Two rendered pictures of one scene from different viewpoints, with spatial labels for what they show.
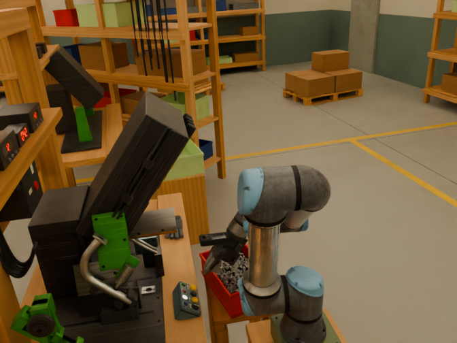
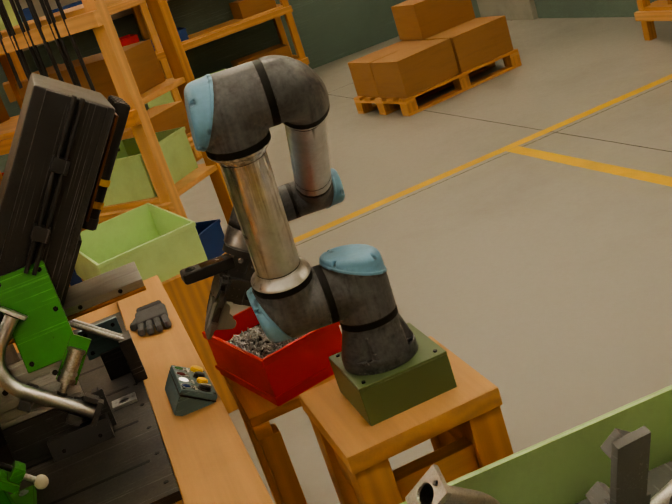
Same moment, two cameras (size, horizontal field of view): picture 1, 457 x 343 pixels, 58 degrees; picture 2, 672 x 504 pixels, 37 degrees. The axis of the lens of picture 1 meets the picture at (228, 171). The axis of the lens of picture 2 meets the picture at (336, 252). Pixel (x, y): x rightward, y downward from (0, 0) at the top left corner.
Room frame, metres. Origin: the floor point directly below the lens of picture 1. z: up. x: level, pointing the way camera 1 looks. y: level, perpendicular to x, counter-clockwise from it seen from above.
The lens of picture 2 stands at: (-0.75, -0.10, 1.78)
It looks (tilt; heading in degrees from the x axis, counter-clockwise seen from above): 19 degrees down; 357
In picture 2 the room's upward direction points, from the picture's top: 18 degrees counter-clockwise
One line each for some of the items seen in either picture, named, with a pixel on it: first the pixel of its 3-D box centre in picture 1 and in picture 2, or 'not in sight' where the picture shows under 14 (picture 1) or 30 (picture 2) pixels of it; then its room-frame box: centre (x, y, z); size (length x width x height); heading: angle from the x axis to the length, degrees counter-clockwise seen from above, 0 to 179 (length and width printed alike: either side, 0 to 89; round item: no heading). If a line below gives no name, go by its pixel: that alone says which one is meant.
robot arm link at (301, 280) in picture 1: (302, 290); (354, 281); (1.03, -0.21, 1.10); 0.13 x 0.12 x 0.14; 93
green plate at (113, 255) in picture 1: (113, 236); (35, 312); (1.30, 0.44, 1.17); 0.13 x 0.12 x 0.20; 9
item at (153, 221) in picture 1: (127, 226); (59, 307); (1.46, 0.42, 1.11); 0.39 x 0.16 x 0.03; 99
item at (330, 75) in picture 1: (322, 75); (427, 47); (7.52, -1.81, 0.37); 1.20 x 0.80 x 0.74; 112
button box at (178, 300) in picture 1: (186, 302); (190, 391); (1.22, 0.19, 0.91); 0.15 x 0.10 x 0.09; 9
